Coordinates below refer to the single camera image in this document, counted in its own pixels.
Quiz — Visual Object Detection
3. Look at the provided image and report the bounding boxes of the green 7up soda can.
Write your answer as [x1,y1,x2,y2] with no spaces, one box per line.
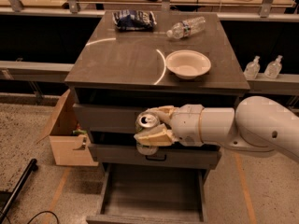
[135,112,160,156]

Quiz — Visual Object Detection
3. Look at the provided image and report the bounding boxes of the left sanitizer bottle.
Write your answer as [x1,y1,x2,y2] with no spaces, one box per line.
[244,56,260,79]

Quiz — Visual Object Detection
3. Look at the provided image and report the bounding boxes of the grey middle drawer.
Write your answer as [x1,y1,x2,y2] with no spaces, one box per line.
[89,144,221,170]

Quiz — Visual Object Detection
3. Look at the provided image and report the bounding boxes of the black pole on floor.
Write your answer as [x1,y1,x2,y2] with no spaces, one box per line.
[0,159,38,224]

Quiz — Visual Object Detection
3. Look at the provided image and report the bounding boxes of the cardboard box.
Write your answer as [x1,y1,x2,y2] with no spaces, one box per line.
[36,90,98,167]

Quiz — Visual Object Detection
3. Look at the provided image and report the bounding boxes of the blue chip bag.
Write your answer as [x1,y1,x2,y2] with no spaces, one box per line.
[112,9,157,31]

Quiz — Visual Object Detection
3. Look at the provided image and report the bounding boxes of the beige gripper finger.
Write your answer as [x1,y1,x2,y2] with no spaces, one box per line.
[134,124,177,147]
[147,105,178,125]

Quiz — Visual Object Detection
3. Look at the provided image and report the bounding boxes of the right sanitizer bottle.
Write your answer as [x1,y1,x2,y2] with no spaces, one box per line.
[264,55,282,78]

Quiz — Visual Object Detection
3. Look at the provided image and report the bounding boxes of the white paper bowl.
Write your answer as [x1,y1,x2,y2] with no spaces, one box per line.
[165,50,211,79]

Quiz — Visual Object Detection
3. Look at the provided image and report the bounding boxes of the clear plastic water bottle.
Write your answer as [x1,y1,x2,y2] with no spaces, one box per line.
[166,17,206,39]

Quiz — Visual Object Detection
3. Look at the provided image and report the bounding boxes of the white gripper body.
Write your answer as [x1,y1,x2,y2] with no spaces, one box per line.
[170,105,204,147]

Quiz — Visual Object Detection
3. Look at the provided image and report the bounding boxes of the grey drawer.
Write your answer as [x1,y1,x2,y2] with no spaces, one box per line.
[72,103,238,140]
[89,144,221,170]
[86,164,207,224]

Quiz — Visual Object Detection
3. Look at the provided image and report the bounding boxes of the sanitizer bottle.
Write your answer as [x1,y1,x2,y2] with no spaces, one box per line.
[244,56,260,79]
[264,55,282,78]

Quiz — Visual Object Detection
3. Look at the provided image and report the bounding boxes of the black floor cable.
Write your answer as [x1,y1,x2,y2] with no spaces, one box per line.
[25,210,61,224]

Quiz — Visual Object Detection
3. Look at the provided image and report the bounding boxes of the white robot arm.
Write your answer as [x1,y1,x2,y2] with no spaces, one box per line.
[134,96,299,161]

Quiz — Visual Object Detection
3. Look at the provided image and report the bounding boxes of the grey bottom drawer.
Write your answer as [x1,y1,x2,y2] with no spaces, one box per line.
[86,164,207,224]

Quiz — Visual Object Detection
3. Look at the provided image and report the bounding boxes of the grey drawer cabinet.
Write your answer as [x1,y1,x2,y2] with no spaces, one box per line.
[64,10,251,224]

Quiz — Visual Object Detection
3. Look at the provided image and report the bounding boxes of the grey top drawer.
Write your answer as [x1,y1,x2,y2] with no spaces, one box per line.
[72,103,238,140]

